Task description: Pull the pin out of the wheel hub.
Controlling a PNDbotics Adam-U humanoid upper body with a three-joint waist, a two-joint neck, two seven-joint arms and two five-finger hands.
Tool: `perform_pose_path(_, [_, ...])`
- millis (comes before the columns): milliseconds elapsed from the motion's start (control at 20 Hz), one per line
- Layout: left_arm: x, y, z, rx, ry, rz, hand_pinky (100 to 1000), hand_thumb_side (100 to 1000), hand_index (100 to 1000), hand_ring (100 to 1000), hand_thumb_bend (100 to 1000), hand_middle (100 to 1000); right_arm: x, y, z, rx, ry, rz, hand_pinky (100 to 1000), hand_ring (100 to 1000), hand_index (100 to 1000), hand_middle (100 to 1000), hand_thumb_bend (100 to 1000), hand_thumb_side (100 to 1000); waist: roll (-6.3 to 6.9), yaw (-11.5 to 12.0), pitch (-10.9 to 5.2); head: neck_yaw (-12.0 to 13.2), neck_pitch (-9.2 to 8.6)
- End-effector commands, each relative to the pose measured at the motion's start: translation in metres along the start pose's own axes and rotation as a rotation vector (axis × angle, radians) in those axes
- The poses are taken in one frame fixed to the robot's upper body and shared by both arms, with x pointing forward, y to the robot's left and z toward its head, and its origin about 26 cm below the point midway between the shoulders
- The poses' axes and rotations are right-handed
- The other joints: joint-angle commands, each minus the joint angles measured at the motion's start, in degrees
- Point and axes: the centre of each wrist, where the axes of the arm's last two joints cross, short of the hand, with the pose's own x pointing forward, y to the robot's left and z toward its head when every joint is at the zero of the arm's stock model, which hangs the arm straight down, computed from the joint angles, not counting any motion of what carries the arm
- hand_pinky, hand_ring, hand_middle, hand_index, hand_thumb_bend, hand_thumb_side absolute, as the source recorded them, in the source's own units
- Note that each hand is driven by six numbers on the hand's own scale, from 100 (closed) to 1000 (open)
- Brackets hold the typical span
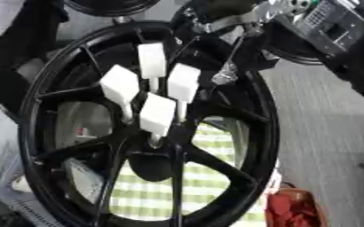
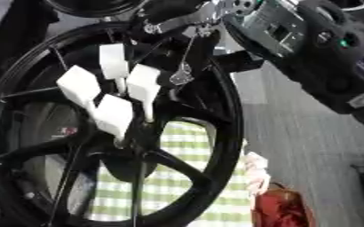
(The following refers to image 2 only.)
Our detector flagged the black round tire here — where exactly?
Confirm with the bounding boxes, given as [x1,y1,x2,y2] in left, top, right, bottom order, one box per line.
[44,0,146,18]

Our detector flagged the black spoked wheel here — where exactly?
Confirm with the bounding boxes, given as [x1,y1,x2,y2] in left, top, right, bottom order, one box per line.
[0,21,248,227]

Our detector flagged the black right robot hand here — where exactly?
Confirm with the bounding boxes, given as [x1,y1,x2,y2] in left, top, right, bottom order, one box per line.
[129,0,266,91]

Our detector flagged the black round rim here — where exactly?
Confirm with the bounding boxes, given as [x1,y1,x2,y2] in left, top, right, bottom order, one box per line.
[329,0,364,12]

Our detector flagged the white pink plastic bag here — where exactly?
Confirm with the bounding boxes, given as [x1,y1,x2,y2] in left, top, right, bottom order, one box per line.
[242,151,273,197]

